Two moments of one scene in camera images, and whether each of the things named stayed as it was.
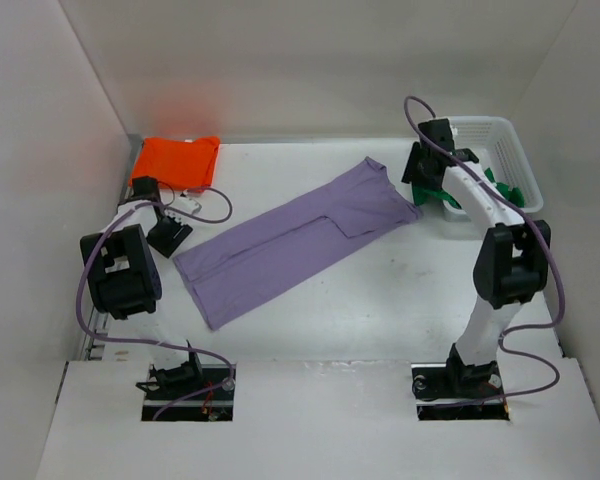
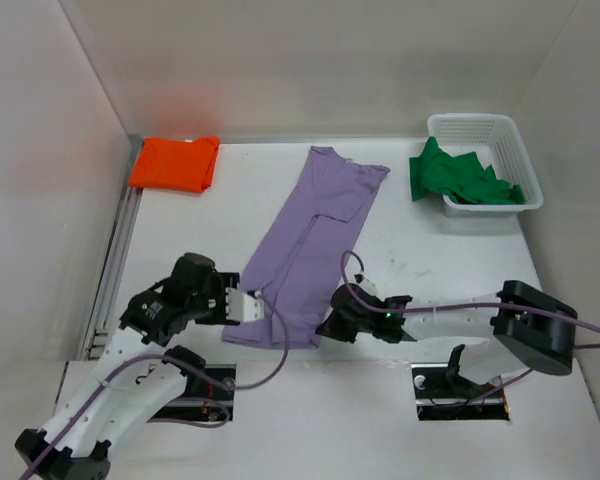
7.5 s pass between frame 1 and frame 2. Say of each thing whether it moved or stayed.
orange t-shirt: stayed
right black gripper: moved
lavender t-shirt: moved
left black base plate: stayed
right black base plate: stayed
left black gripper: moved
